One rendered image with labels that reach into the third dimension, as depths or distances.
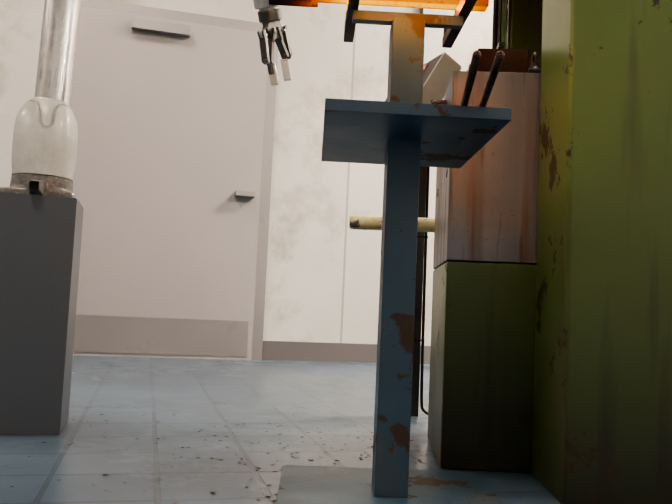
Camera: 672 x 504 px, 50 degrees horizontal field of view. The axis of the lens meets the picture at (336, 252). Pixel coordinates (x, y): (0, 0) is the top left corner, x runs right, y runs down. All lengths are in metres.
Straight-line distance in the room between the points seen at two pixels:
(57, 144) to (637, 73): 1.39
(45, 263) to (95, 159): 2.66
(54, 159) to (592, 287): 1.35
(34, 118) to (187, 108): 2.67
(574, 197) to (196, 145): 3.41
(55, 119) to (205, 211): 2.58
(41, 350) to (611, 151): 1.41
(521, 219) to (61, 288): 1.15
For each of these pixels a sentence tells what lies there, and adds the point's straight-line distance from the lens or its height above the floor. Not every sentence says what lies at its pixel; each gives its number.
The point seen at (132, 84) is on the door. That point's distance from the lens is 4.67.
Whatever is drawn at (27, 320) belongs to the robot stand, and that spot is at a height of 0.28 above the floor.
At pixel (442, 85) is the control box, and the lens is 2.41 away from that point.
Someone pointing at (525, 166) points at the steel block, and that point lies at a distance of 1.71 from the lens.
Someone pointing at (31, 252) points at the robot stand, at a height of 0.45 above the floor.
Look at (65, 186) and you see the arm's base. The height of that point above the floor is 0.64.
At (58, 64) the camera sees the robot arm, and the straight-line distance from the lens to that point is 2.29.
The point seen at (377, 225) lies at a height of 0.61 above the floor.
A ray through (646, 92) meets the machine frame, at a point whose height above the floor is 0.79.
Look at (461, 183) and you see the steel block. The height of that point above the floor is 0.65.
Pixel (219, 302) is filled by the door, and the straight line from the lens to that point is 4.50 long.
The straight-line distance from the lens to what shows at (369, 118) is 1.19.
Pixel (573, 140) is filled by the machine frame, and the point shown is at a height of 0.69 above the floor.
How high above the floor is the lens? 0.35
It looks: 4 degrees up
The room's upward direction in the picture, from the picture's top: 3 degrees clockwise
